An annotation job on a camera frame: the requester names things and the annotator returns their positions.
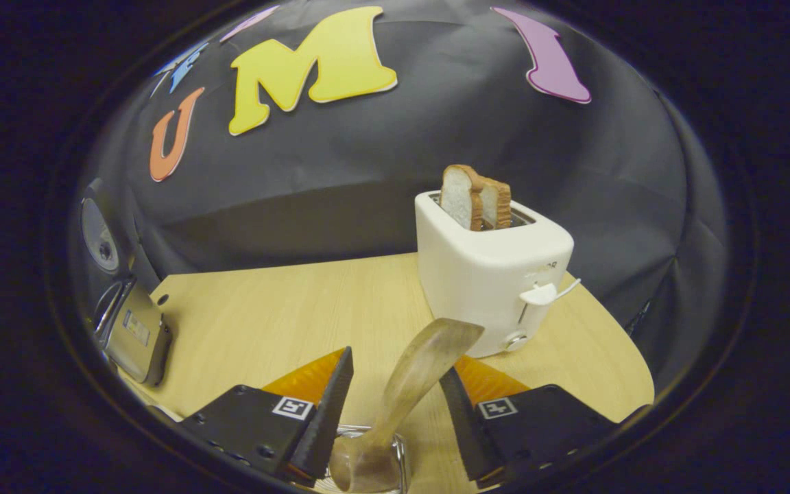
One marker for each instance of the white toaster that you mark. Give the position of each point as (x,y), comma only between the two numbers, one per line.
(484,288)

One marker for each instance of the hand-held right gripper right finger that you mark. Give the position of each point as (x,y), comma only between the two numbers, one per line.
(467,432)

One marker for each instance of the wooden spoon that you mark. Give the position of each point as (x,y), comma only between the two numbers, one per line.
(422,370)

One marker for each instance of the toast bread slice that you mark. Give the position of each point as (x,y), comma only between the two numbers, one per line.
(498,202)
(460,195)

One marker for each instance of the dark grey rice cooker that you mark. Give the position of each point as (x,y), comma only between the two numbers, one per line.
(131,329)

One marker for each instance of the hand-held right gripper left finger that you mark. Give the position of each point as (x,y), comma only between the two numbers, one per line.
(326,418)

